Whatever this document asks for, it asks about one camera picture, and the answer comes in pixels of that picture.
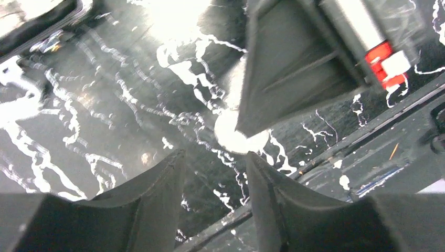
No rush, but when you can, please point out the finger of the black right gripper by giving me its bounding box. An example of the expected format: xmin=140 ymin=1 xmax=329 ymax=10
xmin=236 ymin=1 xmax=367 ymax=137

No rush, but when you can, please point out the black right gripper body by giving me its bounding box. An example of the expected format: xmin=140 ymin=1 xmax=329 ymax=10
xmin=315 ymin=1 xmax=426 ymax=91

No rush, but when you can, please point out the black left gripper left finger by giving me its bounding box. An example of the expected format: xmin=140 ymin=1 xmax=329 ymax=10
xmin=1 ymin=150 xmax=185 ymax=251

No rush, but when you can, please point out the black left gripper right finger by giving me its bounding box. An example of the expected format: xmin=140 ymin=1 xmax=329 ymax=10
xmin=246 ymin=152 xmax=444 ymax=251

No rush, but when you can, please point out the white one poker chip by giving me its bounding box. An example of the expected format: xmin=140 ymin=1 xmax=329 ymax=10
xmin=214 ymin=110 xmax=269 ymax=155

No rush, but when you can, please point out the black poker set case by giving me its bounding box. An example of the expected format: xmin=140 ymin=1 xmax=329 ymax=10
xmin=1 ymin=1 xmax=100 ymax=62

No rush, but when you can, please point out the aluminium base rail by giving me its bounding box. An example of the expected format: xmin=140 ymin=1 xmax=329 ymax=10
xmin=176 ymin=73 xmax=444 ymax=251

